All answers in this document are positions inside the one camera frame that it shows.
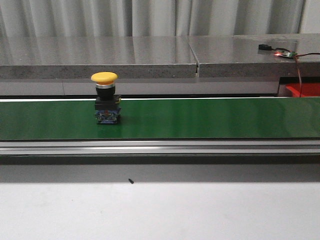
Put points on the grey stone countertop slab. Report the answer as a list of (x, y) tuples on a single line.
[(157, 57)]

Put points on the black connector plug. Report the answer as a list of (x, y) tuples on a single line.
[(265, 47)]

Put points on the green conveyor belt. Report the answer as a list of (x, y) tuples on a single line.
[(222, 118)]

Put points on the small green circuit board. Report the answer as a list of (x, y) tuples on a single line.
[(285, 54)]

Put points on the red plastic tray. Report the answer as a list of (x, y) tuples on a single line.
[(307, 90)]

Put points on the grey pleated curtain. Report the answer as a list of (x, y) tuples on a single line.
[(137, 18)]

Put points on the aluminium conveyor frame rail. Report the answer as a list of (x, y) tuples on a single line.
[(161, 147)]

